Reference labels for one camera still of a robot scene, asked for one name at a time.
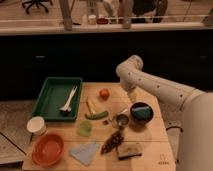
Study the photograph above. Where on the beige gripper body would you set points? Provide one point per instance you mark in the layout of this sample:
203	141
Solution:
132	95

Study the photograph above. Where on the orange-red apple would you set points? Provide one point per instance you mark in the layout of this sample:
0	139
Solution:
104	94

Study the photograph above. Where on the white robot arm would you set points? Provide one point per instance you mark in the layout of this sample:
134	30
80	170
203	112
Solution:
195	150

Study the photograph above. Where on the metal measuring cup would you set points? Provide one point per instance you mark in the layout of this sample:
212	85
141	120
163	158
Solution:
120	119

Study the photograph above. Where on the green plastic cup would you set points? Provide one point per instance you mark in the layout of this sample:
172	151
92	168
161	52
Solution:
85	128

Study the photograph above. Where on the white paper cup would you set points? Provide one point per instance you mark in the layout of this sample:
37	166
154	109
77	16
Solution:
36	125

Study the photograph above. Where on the black bowl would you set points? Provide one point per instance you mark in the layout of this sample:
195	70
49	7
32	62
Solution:
142	104

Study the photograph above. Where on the blue sponge in bowl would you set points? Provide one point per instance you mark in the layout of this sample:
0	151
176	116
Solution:
141	113

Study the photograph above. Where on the small dark block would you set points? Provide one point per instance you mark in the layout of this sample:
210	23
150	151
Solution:
105	122

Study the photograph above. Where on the yellow banana toy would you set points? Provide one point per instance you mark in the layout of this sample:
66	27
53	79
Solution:
90	106

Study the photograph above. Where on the tan and black sponge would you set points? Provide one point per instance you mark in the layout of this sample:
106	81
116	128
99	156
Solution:
125	151

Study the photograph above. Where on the white plastic utensil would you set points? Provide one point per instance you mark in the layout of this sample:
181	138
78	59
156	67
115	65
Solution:
66	107

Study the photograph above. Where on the green plastic tray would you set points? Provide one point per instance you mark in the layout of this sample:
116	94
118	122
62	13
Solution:
54	94

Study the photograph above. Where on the blue-grey folded cloth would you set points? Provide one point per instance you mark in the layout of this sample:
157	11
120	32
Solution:
85	153

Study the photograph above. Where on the orange plastic bowl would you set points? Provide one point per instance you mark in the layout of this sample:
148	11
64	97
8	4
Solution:
48	150

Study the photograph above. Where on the black office chair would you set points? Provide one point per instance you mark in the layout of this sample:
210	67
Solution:
29	3

